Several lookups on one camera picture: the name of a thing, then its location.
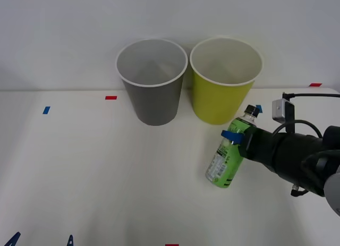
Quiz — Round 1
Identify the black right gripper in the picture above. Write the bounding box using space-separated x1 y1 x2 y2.
221 126 280 173

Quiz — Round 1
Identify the green plastic bottle black cap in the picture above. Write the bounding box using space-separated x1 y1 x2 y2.
205 104 260 189

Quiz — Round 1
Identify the yellow-green plastic waste bin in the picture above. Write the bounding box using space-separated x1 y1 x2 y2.
189 37 264 125

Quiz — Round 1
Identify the grey plastic waste bin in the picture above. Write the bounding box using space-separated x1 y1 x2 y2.
115 38 189 126

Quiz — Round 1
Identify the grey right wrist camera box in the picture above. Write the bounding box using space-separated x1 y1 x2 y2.
271 98 295 123

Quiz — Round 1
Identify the black camera cable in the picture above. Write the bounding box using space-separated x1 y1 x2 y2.
272 91 340 140

